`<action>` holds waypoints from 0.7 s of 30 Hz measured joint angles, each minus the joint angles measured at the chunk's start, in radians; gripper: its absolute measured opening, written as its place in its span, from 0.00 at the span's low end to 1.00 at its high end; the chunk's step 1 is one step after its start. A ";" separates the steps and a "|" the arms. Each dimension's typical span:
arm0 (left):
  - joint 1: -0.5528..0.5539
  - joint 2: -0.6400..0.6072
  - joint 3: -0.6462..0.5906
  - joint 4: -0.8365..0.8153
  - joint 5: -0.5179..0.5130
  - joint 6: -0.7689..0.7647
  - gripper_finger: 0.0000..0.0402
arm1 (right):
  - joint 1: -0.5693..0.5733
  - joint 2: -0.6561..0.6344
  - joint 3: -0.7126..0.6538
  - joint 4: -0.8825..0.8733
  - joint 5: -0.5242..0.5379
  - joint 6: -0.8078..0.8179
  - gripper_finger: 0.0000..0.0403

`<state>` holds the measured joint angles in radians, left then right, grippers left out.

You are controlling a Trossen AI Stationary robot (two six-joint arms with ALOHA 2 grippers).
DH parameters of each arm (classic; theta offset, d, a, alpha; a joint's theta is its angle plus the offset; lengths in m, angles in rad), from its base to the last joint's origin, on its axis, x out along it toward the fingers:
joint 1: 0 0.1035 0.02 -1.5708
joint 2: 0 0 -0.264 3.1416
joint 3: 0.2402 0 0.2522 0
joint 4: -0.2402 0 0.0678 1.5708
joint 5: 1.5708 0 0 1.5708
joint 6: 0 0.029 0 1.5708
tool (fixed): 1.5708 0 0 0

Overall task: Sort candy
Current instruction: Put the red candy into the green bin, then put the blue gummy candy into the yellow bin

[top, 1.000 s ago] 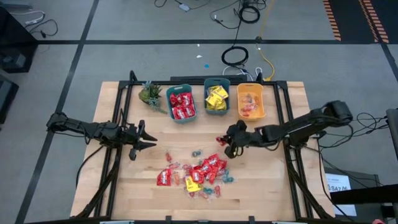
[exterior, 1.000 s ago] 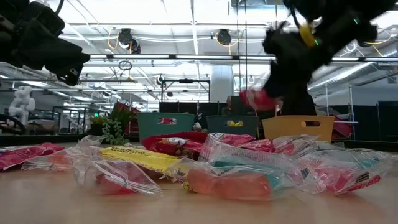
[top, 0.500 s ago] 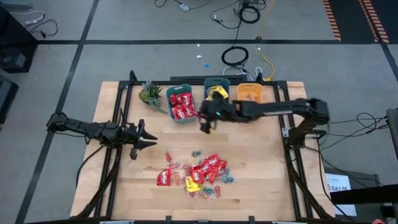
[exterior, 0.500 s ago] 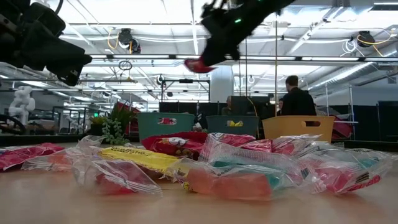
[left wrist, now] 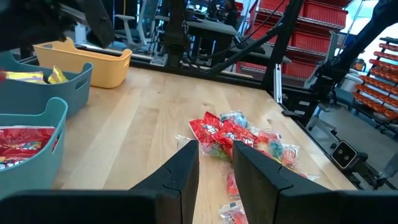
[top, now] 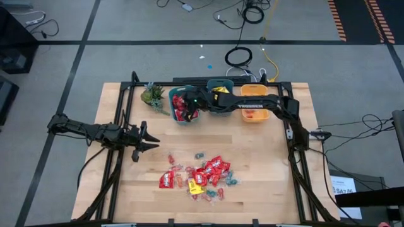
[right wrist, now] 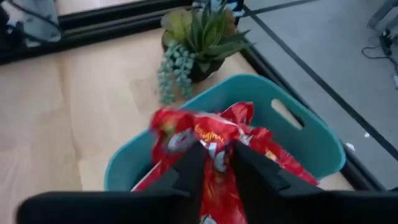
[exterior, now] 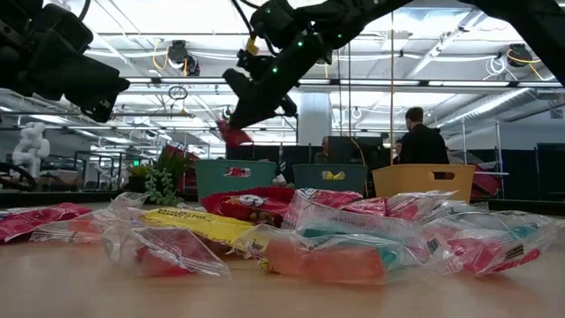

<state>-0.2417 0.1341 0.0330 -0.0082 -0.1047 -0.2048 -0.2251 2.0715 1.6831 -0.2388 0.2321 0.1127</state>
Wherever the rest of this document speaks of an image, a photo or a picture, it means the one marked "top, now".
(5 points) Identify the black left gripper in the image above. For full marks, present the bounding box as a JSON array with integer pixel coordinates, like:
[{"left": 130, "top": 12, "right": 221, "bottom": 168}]
[{"left": 122, "top": 120, "right": 161, "bottom": 163}]

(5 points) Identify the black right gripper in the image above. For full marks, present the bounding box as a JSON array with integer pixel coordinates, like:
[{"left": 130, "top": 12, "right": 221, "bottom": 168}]
[{"left": 182, "top": 86, "right": 211, "bottom": 123}]

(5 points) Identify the green plastic bin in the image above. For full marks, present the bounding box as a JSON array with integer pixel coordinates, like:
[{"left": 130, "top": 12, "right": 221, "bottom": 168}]
[{"left": 168, "top": 84, "right": 203, "bottom": 126}]

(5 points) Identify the dark blue plastic bin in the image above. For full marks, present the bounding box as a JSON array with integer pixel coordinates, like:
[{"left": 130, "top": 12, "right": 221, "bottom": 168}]
[{"left": 206, "top": 78, "right": 235, "bottom": 117}]

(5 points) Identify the yellow plastic bin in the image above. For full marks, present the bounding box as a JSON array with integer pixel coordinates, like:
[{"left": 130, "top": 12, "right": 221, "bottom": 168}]
[{"left": 239, "top": 83, "right": 271, "bottom": 124}]

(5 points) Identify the black slotted bar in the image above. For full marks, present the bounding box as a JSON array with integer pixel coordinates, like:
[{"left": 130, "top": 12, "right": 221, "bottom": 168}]
[{"left": 172, "top": 75, "right": 252, "bottom": 84}]

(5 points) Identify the artificial succulent plant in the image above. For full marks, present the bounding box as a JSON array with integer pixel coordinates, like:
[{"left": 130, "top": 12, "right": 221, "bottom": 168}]
[{"left": 140, "top": 81, "right": 171, "bottom": 117}]

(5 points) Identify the black equipment box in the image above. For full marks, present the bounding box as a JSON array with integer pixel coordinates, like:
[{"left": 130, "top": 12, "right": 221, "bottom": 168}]
[{"left": 0, "top": 75, "right": 20, "bottom": 127}]

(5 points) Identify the black cabinet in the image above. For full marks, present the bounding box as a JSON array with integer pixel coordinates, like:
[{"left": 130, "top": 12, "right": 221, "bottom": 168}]
[{"left": 0, "top": 6, "right": 40, "bottom": 75}]

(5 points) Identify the white paper sign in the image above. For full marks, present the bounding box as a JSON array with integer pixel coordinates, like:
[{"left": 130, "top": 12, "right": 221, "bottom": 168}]
[{"left": 330, "top": 175, "right": 364, "bottom": 220}]

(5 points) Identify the black orange-striped floor mat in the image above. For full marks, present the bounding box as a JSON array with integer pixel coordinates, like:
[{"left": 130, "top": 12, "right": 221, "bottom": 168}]
[{"left": 326, "top": 0, "right": 404, "bottom": 45}]

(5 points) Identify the black crate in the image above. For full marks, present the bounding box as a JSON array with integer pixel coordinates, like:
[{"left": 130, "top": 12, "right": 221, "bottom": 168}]
[{"left": 328, "top": 169, "right": 389, "bottom": 227}]

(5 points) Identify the black beam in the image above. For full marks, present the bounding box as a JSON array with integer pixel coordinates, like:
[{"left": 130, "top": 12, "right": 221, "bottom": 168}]
[{"left": 334, "top": 185, "right": 404, "bottom": 207}]

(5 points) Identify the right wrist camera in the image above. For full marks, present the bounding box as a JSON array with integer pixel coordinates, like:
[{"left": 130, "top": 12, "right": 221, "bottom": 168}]
[{"left": 188, "top": 94, "right": 205, "bottom": 110}]

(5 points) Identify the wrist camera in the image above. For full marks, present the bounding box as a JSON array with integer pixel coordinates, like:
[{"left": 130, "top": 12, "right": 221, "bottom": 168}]
[
  {"left": 188, "top": 94, "right": 205, "bottom": 110},
  {"left": 100, "top": 124, "right": 126, "bottom": 148}
]

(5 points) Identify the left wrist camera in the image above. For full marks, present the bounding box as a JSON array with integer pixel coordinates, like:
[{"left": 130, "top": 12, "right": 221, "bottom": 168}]
[{"left": 100, "top": 124, "right": 126, "bottom": 148}]

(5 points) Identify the white cable bundle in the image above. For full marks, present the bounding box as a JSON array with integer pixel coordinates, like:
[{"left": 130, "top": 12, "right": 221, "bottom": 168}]
[{"left": 225, "top": 65, "right": 258, "bottom": 83}]

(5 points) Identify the black coiled floor cable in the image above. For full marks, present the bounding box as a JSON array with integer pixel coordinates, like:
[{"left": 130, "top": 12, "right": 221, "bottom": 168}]
[
  {"left": 241, "top": 4, "right": 265, "bottom": 25},
  {"left": 224, "top": 46, "right": 254, "bottom": 68}
]

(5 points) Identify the yellow cable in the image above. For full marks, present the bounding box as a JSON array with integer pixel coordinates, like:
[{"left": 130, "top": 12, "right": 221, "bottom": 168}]
[{"left": 259, "top": 0, "right": 280, "bottom": 83}]

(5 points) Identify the white floor cable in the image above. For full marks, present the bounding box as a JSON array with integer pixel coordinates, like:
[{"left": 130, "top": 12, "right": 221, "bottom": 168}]
[{"left": 10, "top": 10, "right": 47, "bottom": 26}]

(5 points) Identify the black cable bundle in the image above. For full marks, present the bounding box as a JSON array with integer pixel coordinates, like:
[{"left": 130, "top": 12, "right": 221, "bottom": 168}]
[{"left": 311, "top": 113, "right": 397, "bottom": 166}]

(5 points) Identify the grey upright post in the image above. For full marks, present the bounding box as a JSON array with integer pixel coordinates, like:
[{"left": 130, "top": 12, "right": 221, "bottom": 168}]
[{"left": 391, "top": 109, "right": 404, "bottom": 160}]

